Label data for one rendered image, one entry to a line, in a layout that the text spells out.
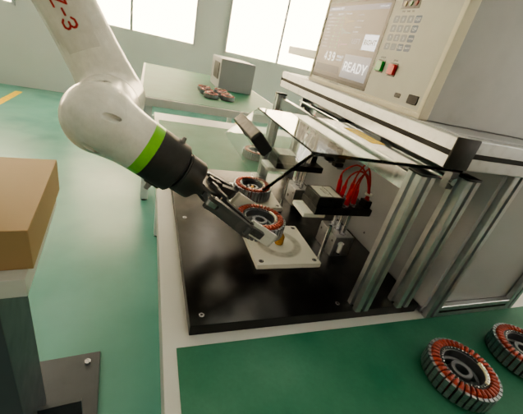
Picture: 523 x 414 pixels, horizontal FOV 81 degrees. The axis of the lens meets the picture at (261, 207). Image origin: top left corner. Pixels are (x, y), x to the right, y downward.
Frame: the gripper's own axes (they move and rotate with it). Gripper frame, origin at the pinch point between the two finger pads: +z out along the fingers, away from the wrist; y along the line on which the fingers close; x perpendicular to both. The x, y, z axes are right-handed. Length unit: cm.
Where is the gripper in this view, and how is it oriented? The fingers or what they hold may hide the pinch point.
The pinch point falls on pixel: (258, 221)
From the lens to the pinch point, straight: 65.8
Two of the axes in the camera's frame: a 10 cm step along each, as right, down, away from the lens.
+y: 2.9, 5.0, -8.2
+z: 6.9, 4.8, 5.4
